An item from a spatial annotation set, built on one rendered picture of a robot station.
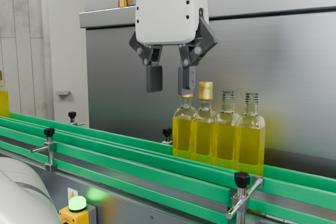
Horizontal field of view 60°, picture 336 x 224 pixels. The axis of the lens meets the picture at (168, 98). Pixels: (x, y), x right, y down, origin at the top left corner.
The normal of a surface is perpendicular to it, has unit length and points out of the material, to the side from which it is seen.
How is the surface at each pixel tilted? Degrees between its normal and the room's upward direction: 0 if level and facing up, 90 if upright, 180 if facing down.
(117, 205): 90
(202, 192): 90
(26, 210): 51
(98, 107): 90
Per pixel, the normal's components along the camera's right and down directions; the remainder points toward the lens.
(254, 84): -0.57, 0.11
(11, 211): 0.58, -0.55
